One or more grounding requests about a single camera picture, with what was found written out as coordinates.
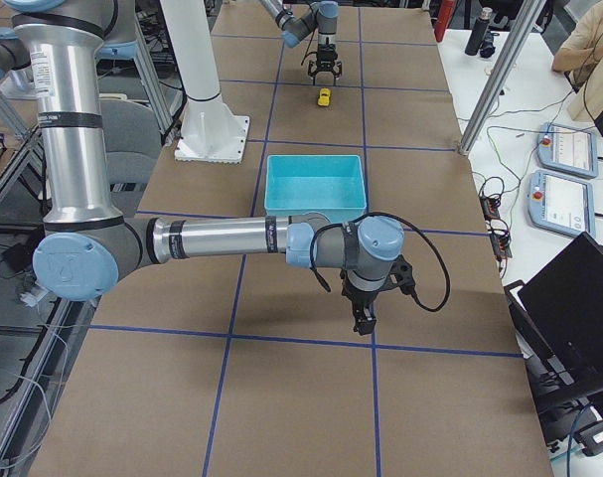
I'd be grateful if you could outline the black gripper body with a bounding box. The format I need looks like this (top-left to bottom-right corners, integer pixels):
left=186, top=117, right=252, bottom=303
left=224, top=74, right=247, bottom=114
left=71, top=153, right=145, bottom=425
left=341, top=270, right=379, bottom=310
left=316, top=44, right=338, bottom=70

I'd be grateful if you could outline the yellow beetle toy car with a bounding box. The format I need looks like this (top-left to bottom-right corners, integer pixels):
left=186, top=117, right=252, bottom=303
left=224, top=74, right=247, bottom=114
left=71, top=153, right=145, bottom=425
left=317, top=87, right=332, bottom=107

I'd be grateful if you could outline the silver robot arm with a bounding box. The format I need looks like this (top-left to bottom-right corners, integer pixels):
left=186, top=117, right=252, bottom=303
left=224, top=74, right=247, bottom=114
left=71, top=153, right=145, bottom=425
left=12, top=1, right=414, bottom=335
left=260, top=0, right=342, bottom=84

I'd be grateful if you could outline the teal plastic bin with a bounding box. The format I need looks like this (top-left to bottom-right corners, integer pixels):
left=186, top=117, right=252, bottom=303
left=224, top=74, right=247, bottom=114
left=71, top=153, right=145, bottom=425
left=264, top=155, right=368, bottom=223

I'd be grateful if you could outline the red fire extinguisher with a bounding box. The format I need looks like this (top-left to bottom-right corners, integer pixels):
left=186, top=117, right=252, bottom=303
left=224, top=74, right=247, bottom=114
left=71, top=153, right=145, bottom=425
left=433, top=0, right=456, bottom=43

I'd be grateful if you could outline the black water bottle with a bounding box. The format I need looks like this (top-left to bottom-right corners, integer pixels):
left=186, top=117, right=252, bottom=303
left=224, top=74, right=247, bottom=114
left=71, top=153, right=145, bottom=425
left=464, top=7, right=493, bottom=56

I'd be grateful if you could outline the orange black electronics board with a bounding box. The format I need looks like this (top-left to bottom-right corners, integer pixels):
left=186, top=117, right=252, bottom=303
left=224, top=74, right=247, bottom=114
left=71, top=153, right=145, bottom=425
left=480, top=196, right=501, bottom=221

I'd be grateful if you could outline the grey office chair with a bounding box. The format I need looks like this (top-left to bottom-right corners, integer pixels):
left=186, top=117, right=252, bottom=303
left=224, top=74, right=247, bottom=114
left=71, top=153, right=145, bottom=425
left=100, top=98, right=163, bottom=184

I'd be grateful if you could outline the black laptop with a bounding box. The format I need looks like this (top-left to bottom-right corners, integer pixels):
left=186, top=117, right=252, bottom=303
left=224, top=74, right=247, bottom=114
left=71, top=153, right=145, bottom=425
left=504, top=231, right=603, bottom=398

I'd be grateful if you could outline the lower teach pendant tablet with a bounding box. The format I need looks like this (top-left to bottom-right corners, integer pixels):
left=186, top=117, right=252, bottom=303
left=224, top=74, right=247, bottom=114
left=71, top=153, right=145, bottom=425
left=528, top=170, right=596, bottom=238

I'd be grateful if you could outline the teach pendant tablet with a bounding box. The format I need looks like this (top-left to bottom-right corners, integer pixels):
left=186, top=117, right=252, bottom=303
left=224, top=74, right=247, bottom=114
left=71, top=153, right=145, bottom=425
left=528, top=170, right=596, bottom=238
left=536, top=122, right=598, bottom=179

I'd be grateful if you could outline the upper teach pendant tablet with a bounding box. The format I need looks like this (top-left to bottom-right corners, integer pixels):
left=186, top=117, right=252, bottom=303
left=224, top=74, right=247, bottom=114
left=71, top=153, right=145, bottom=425
left=536, top=122, right=598, bottom=179

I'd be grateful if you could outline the person in beige coat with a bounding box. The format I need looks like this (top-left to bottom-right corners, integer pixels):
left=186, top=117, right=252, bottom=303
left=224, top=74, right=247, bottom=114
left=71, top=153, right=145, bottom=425
left=551, top=0, right=603, bottom=123

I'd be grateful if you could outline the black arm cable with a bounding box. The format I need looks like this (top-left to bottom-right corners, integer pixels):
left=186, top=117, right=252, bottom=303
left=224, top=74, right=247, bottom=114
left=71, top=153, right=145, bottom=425
left=300, top=4, right=322, bottom=66
left=308, top=212, right=451, bottom=313

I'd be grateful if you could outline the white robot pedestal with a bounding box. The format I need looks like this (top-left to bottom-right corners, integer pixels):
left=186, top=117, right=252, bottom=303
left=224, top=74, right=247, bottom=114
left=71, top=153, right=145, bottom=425
left=161, top=0, right=250, bottom=164

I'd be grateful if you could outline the aluminium frame post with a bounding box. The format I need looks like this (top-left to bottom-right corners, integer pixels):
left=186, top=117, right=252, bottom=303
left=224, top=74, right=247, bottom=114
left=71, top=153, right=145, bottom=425
left=458, top=0, right=545, bottom=156

